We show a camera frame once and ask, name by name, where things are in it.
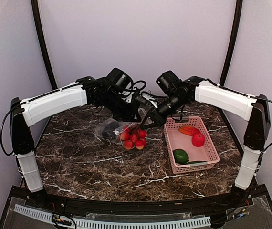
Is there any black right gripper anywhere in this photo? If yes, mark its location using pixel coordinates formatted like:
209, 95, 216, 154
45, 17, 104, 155
140, 93, 188, 129

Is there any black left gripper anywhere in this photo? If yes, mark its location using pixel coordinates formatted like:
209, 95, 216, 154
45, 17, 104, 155
100, 90, 143, 122

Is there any clear zip top bag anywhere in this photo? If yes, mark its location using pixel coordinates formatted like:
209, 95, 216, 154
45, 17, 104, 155
94, 108, 146, 146

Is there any purple eggplant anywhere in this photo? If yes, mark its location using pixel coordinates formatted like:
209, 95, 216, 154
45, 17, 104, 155
102, 122, 119, 140

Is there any red lychee bunch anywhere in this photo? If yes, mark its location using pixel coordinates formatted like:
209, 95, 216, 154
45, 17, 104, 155
117, 125, 147, 150

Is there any green lime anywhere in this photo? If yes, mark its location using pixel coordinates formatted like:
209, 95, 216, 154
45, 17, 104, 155
173, 149, 189, 165

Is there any green cucumber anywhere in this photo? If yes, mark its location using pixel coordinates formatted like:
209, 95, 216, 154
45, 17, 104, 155
181, 160, 208, 165

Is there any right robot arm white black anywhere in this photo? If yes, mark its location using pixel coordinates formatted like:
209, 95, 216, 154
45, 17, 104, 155
140, 71, 271, 207

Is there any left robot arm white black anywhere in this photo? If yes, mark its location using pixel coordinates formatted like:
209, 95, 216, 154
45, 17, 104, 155
5, 75, 141, 208

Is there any pink perforated plastic basket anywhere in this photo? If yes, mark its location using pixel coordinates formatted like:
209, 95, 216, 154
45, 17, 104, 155
164, 116, 220, 174

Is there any red orange mango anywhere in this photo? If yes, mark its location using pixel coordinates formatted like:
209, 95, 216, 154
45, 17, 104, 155
178, 125, 201, 136

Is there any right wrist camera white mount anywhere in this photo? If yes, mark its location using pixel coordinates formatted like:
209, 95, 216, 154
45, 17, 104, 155
136, 92, 158, 108

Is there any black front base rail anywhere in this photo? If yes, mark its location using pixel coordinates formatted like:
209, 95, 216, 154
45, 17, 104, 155
7, 186, 272, 229

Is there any left black frame post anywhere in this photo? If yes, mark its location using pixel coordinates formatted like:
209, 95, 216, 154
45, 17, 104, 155
31, 0, 58, 90

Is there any black frame post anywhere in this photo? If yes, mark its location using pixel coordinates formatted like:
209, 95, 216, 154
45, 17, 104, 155
219, 0, 243, 86
31, 0, 58, 90

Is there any white slotted cable duct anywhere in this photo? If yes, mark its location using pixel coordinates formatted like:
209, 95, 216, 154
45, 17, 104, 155
14, 204, 211, 229

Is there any right black frame post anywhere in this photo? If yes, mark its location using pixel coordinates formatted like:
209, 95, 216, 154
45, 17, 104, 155
219, 0, 243, 86

